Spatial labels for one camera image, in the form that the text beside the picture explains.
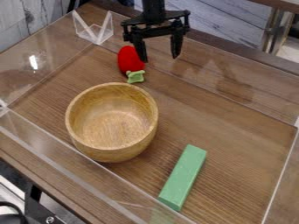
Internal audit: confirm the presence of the clear acrylic tray wall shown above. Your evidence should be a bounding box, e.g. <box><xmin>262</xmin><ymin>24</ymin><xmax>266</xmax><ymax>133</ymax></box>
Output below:
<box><xmin>0</xmin><ymin>102</ymin><xmax>195</xmax><ymax>224</ymax></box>

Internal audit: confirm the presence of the metal table leg background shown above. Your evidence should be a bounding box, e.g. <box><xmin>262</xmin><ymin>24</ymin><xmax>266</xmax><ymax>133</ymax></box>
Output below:
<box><xmin>264</xmin><ymin>9</ymin><xmax>296</xmax><ymax>55</ymax></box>

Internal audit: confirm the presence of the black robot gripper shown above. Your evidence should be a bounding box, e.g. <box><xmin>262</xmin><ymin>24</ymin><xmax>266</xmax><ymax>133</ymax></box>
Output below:
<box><xmin>121</xmin><ymin>10</ymin><xmax>191</xmax><ymax>63</ymax></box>

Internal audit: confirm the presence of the green rectangular block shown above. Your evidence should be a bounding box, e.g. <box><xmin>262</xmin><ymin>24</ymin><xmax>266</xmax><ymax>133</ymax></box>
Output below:
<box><xmin>158</xmin><ymin>144</ymin><xmax>208</xmax><ymax>211</ymax></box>

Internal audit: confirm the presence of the red plush strawberry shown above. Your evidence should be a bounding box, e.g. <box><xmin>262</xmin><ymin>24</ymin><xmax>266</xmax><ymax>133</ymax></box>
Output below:
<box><xmin>117</xmin><ymin>45</ymin><xmax>146</xmax><ymax>84</ymax></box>

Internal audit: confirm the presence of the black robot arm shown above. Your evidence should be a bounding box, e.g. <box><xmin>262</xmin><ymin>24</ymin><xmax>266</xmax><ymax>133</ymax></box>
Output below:
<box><xmin>122</xmin><ymin>0</ymin><xmax>191</xmax><ymax>63</ymax></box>

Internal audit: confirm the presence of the round wooden bowl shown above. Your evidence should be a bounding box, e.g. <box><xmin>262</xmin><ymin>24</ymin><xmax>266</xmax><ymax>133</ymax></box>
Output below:
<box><xmin>65</xmin><ymin>82</ymin><xmax>159</xmax><ymax>163</ymax></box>

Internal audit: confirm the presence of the clear acrylic corner bracket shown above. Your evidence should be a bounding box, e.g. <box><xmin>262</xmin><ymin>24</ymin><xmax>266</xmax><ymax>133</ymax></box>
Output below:
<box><xmin>71</xmin><ymin>11</ymin><xmax>114</xmax><ymax>46</ymax></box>

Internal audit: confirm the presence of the black table frame leg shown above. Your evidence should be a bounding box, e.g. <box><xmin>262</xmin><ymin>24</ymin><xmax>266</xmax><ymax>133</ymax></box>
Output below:
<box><xmin>25</xmin><ymin>185</ymin><xmax>66</xmax><ymax>224</ymax></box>

